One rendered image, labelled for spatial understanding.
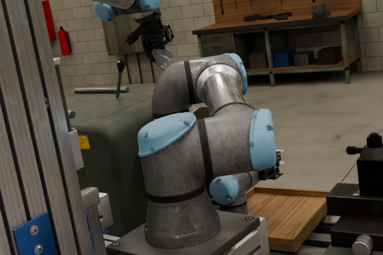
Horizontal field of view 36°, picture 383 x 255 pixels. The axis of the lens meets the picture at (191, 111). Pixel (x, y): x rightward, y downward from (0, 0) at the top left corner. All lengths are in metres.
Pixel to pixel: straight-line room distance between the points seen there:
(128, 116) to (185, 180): 0.82
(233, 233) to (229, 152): 0.17
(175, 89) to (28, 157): 0.53
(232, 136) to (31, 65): 0.38
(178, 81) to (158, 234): 0.48
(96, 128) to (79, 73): 9.16
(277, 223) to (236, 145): 0.78
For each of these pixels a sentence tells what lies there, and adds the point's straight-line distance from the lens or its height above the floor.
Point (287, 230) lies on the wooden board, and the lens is 1.81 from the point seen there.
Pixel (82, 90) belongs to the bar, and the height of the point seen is 1.27.
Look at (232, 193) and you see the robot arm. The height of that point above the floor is 1.09.
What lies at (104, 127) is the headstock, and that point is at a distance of 1.83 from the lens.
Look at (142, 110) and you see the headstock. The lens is 1.97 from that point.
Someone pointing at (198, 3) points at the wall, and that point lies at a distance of 9.37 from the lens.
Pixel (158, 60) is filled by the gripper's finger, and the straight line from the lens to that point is 2.02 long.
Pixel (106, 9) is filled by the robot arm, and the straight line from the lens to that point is 1.82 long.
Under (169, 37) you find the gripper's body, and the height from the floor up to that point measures 1.46.
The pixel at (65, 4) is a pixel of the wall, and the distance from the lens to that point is 10.91.
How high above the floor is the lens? 1.65
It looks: 13 degrees down
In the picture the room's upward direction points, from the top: 9 degrees counter-clockwise
